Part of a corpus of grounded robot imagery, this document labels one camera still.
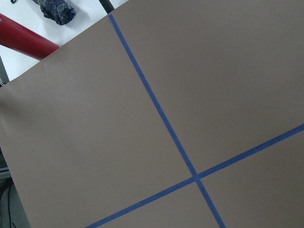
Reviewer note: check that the red cylinder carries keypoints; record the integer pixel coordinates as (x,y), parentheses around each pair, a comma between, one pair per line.
(21,39)

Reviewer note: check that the dark blue cloth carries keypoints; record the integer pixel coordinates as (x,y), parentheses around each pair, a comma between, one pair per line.
(57,10)

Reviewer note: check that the black tripod rod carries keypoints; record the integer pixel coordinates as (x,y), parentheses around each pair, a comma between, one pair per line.
(107,5)

